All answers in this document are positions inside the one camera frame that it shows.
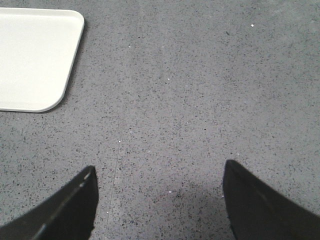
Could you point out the cream rectangular plastic tray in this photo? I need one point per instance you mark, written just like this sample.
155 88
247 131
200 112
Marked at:
37 52

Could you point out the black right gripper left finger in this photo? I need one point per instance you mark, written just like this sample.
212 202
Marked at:
69 214

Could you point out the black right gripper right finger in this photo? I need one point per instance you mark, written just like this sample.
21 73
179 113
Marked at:
258 212

